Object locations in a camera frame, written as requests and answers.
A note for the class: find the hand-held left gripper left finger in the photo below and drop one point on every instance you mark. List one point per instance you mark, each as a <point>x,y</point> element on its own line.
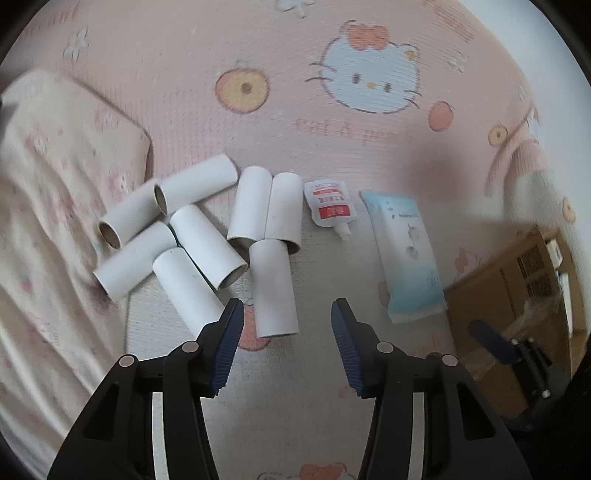
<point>228,350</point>

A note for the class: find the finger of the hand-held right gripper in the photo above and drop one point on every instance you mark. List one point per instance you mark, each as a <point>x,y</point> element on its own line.
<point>489,341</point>

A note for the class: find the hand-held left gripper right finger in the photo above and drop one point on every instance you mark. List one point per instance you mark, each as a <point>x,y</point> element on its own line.
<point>348,350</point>

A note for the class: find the brown cardboard box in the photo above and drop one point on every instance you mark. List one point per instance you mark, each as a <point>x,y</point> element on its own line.
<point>489,295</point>

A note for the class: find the pile of white tubes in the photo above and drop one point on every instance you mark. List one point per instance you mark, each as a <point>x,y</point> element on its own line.
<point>198,240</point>

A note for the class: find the light blue wet wipes packet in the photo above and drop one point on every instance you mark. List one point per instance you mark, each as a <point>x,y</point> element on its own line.
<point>406,249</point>

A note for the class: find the white red-label spout pouch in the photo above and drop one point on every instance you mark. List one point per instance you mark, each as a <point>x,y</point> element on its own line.
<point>328,203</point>

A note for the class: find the pink cat print mat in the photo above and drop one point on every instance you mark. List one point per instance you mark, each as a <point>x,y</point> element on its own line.
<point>277,138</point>

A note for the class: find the cream floral quilt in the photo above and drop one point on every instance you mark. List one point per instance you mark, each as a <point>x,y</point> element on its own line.
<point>46,207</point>

